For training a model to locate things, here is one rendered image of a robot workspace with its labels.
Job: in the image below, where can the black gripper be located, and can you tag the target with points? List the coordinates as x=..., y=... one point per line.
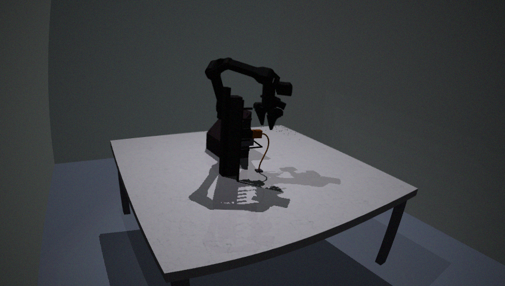
x=266, y=106

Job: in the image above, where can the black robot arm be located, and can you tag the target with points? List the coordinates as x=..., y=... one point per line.
x=263, y=75

